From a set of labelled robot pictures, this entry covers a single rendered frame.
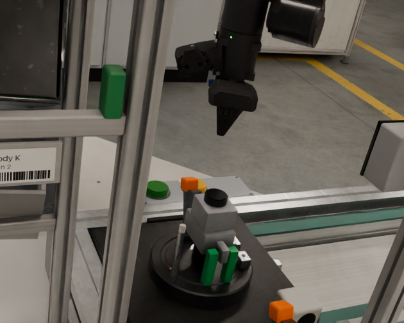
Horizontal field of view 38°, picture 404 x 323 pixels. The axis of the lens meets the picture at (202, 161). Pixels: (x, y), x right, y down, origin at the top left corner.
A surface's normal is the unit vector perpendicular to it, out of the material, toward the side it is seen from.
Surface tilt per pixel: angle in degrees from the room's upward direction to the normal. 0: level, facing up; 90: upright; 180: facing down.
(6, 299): 0
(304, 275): 0
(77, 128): 90
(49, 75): 65
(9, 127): 90
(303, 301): 0
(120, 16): 90
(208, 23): 90
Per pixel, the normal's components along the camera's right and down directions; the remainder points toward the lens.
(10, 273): 0.18, -0.87
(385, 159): -0.90, 0.05
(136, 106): 0.40, 0.50
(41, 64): 0.29, 0.08
